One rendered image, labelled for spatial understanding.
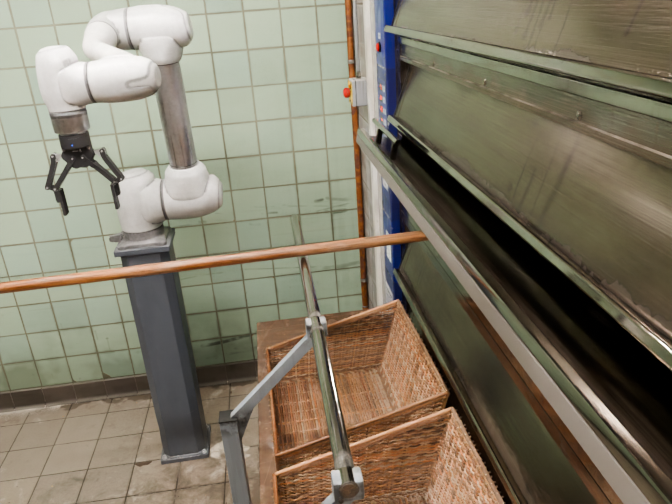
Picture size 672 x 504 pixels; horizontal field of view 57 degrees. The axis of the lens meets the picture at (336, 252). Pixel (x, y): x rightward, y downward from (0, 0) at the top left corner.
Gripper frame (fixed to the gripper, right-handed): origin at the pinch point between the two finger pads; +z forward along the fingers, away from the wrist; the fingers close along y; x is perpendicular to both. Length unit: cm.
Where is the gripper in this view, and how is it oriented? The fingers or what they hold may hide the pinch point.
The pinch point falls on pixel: (91, 207)
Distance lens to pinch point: 180.2
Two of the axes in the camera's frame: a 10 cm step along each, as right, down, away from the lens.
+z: 0.8, 9.2, 3.8
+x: 1.5, 3.6, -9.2
